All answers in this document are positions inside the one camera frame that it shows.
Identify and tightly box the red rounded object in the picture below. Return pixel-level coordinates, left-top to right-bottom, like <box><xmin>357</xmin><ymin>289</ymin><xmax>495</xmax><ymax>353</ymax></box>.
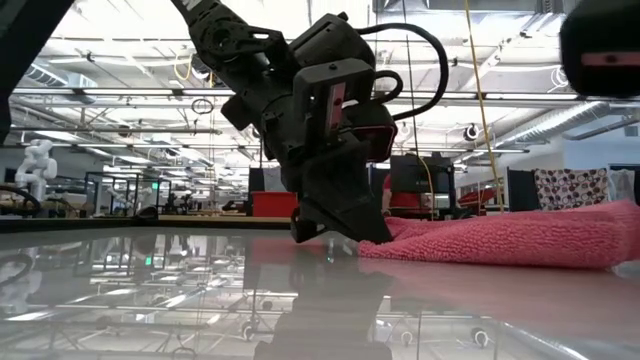
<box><xmin>457</xmin><ymin>187</ymin><xmax>499</xmax><ymax>207</ymax></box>

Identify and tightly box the white cloth with dark circles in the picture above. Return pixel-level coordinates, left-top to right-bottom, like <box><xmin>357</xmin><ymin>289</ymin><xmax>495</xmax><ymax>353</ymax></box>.
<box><xmin>533</xmin><ymin>168</ymin><xmax>610</xmax><ymax>211</ymax></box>

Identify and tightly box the black left wrist camera cable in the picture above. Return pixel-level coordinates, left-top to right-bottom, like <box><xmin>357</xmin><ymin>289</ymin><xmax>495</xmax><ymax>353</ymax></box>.
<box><xmin>357</xmin><ymin>22</ymin><xmax>450</xmax><ymax>122</ymax></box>

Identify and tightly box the grey hanging cloth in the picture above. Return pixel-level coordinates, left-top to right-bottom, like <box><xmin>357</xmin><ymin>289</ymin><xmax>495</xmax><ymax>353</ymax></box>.
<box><xmin>263</xmin><ymin>167</ymin><xmax>285</xmax><ymax>193</ymax></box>

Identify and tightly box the plain white hanging cloth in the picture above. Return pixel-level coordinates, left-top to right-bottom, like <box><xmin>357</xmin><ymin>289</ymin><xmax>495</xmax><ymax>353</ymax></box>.
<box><xmin>608</xmin><ymin>169</ymin><xmax>636</xmax><ymax>204</ymax></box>

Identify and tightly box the yellow hanging cable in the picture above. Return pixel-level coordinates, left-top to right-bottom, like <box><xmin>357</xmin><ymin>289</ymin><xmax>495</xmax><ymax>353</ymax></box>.
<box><xmin>463</xmin><ymin>0</ymin><xmax>504</xmax><ymax>214</ymax></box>

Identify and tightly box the black hanging cable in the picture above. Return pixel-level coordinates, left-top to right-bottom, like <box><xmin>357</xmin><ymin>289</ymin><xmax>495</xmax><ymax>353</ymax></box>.
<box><xmin>402</xmin><ymin>0</ymin><xmax>435</xmax><ymax>221</ymax></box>

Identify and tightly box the person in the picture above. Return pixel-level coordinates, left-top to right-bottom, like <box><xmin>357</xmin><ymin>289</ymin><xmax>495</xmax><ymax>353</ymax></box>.
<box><xmin>382</xmin><ymin>174</ymin><xmax>432</xmax><ymax>211</ymax></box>

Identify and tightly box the pink terry towel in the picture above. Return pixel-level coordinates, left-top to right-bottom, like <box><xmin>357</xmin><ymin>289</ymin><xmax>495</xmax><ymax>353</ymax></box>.
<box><xmin>357</xmin><ymin>199</ymin><xmax>640</xmax><ymax>271</ymax></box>

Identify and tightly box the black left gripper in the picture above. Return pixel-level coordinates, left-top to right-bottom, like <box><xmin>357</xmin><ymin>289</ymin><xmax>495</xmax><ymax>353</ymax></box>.
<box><xmin>219</xmin><ymin>13</ymin><xmax>395</xmax><ymax>246</ymax></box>

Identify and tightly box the black looped cable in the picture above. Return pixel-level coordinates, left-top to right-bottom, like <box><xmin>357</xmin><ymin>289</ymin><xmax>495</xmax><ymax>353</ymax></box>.
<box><xmin>0</xmin><ymin>183</ymin><xmax>44</xmax><ymax>219</ymax></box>

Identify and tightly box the black frame workstation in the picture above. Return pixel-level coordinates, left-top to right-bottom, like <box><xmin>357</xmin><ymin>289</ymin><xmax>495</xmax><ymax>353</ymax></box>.
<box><xmin>84</xmin><ymin>171</ymin><xmax>174</xmax><ymax>217</ymax></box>

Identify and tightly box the red box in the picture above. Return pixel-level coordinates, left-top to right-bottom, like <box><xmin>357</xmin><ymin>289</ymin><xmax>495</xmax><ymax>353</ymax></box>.
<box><xmin>251</xmin><ymin>191</ymin><xmax>300</xmax><ymax>218</ymax></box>

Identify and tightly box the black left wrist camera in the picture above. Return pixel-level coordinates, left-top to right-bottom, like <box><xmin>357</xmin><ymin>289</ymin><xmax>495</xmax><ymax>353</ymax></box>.
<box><xmin>352</xmin><ymin>104</ymin><xmax>400</xmax><ymax>164</ymax></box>

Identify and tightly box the dark partition panel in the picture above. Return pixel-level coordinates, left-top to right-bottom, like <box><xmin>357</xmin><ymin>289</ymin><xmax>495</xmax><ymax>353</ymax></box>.
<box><xmin>506</xmin><ymin>168</ymin><xmax>536</xmax><ymax>214</ymax></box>

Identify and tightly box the black monitor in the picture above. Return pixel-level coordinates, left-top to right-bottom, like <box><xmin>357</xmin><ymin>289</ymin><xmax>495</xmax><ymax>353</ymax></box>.
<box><xmin>389</xmin><ymin>153</ymin><xmax>456</xmax><ymax>209</ymax></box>

